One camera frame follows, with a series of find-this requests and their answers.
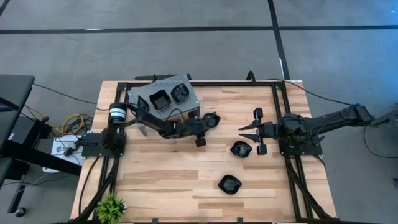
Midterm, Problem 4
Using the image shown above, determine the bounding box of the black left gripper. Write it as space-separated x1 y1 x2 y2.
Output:
183 110 220 147

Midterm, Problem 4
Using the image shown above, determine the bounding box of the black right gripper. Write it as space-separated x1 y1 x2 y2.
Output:
238 108 279 156

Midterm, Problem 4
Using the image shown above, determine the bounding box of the black leaf-shaped mini plate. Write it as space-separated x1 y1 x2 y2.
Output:
201 111 222 129
229 140 253 159
218 174 243 195
170 83 191 105

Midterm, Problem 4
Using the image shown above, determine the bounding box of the black square mini plate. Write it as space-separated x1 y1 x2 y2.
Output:
149 89 172 110

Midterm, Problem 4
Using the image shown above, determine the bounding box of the grey perforated metal shelf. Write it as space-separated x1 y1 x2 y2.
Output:
127 73 201 137

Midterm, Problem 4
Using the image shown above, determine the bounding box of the black equipment stand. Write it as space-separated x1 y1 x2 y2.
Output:
371 108 398 128

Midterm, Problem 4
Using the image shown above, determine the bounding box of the green artificial plant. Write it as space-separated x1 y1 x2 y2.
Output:
94 192 127 224

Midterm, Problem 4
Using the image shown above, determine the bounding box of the white printed box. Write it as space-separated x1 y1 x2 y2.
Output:
50 134 85 166

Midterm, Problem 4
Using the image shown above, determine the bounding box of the black desk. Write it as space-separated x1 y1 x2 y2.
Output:
0 74 83 218

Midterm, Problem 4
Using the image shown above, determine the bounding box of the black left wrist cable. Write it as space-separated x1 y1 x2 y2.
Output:
167 107 188 121

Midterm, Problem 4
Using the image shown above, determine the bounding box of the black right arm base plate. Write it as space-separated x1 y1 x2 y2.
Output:
279 136 323 156

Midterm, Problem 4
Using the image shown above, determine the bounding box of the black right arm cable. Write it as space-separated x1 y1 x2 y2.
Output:
264 78 355 107

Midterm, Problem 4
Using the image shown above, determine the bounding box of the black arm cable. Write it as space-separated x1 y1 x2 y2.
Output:
264 78 355 107
32 82 110 112

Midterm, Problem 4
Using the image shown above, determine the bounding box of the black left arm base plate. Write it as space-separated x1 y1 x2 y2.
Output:
81 133 127 158

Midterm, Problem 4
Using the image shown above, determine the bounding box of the yellow cable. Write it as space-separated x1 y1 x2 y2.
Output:
24 105 88 136

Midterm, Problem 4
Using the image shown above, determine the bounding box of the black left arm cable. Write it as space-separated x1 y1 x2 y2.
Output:
32 82 110 112

